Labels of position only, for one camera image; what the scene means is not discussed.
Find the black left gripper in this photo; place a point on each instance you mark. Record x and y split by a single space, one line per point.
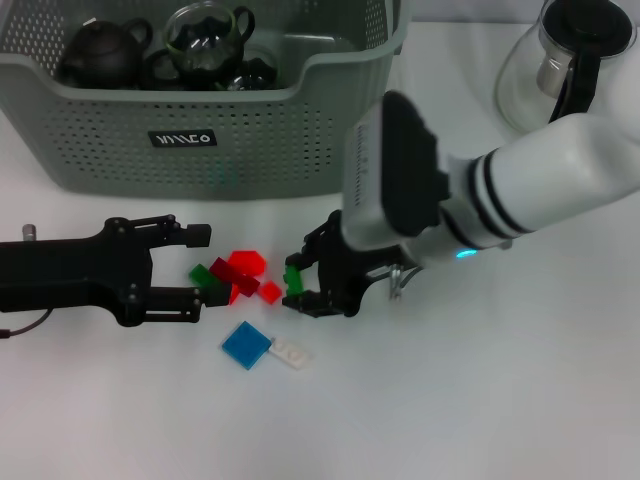
75 275

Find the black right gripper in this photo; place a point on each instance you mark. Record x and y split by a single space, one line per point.
345 275

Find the green long building brick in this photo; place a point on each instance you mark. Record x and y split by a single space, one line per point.
293 281

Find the blue square building brick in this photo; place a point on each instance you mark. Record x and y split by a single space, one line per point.
245 346

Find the white building brick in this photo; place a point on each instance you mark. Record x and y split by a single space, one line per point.
292 354

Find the glass teacup with black base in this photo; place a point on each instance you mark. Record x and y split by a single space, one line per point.
255 75
160 72
200 45

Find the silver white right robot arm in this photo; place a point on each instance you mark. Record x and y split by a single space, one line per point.
550 175

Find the grey perforated storage bin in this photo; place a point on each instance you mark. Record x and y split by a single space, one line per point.
250 140

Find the small red building brick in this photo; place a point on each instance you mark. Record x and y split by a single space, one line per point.
234 295
270 292

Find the dark red long brick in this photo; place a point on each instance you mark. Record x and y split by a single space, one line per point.
240 280

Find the red hexagonal building plate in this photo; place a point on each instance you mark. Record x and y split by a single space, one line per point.
247 261

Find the dark clay teapot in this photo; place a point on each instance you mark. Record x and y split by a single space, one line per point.
100 52

